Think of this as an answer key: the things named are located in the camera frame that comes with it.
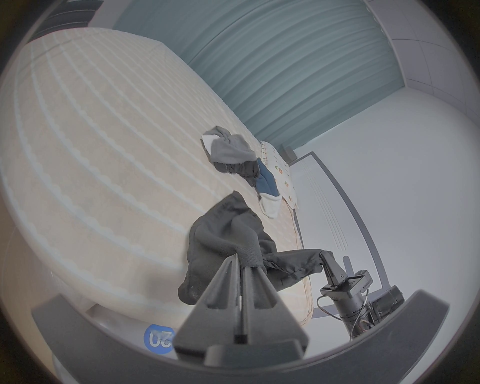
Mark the pile of clothes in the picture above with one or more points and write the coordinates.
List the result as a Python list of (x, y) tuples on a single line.
[(228, 150)]

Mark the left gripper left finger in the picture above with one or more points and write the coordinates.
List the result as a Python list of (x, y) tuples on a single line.
[(219, 300)]

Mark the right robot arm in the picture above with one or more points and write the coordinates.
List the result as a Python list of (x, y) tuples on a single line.
[(386, 300)]

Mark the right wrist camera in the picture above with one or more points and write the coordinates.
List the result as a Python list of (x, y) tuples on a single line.
[(360, 280)]

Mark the grey bedside table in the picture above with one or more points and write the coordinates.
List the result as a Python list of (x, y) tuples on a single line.
[(288, 153)]

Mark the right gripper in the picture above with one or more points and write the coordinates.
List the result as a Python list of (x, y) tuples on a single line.
[(347, 302)]

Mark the bed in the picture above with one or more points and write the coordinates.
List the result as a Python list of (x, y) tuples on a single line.
[(112, 150)]

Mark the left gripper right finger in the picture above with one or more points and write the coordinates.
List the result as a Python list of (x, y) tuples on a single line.
[(270, 318)]

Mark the black T-shirt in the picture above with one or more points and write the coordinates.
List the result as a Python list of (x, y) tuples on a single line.
[(217, 232)]

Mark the blue-green curtain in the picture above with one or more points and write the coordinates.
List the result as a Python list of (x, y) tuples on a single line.
[(157, 18), (300, 75)]

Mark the black chest of drawers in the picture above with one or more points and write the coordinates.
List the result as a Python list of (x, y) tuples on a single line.
[(75, 13)]

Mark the white printed pillow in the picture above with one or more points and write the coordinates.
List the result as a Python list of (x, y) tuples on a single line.
[(281, 176)]

